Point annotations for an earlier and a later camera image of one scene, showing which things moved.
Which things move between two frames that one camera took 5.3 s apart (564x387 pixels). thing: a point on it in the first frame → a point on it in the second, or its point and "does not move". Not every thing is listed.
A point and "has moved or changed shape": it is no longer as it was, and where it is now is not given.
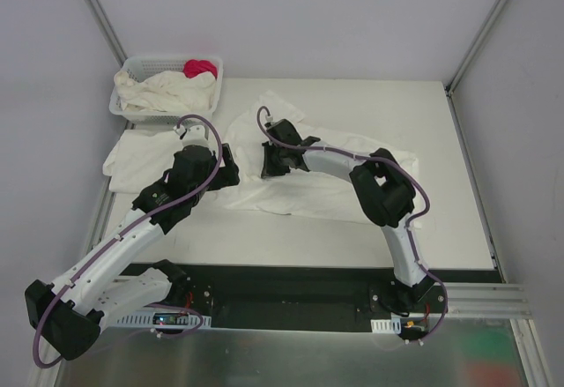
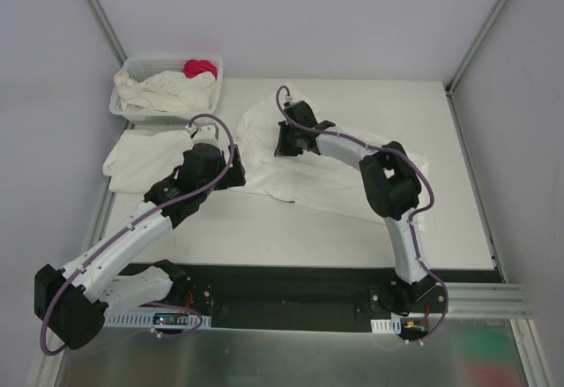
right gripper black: (270, 160) → (285, 138)
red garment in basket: (193, 67) does not move
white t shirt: (309, 192) has moved or changed shape
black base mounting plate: (285, 297) does not move
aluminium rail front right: (482, 300) does not move
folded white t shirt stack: (139, 159) does not move
